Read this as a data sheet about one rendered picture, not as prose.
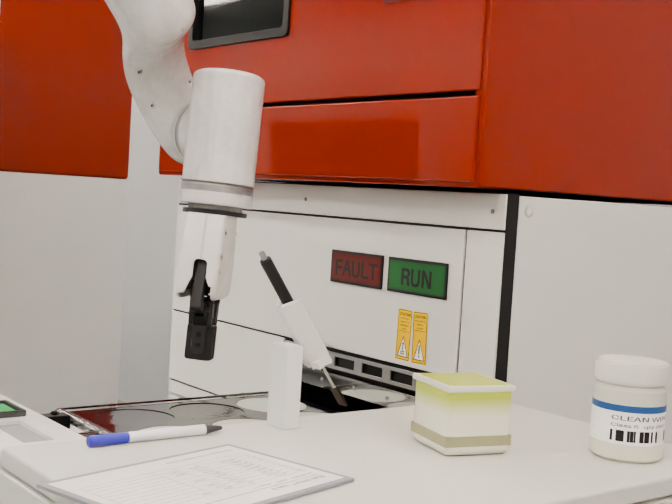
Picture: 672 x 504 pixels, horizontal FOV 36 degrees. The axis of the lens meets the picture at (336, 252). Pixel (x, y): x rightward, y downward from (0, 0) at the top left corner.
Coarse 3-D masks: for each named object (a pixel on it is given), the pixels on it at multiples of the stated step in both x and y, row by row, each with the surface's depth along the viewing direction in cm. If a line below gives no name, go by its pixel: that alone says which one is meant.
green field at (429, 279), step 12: (396, 264) 144; (408, 264) 142; (420, 264) 140; (396, 276) 144; (408, 276) 142; (420, 276) 140; (432, 276) 138; (444, 276) 136; (396, 288) 144; (408, 288) 142; (420, 288) 140; (432, 288) 138
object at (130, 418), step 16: (208, 400) 149; (224, 400) 149; (304, 400) 153; (80, 416) 134; (96, 416) 135; (112, 416) 135; (128, 416) 136; (144, 416) 136; (160, 416) 137; (176, 416) 137; (192, 416) 138; (208, 416) 139; (224, 416) 139; (240, 416) 140; (256, 416) 140; (112, 432) 126
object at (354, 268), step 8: (336, 256) 154; (344, 256) 153; (352, 256) 151; (360, 256) 150; (336, 264) 154; (344, 264) 153; (352, 264) 151; (360, 264) 150; (368, 264) 148; (376, 264) 147; (336, 272) 154; (344, 272) 153; (352, 272) 151; (360, 272) 150; (368, 272) 148; (376, 272) 147; (344, 280) 153; (352, 280) 151; (360, 280) 150; (368, 280) 148; (376, 280) 147
